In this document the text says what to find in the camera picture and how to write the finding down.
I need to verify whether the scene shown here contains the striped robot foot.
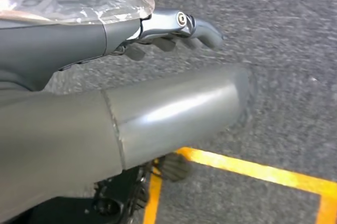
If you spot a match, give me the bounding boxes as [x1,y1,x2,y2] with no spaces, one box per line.
[158,153,193,183]

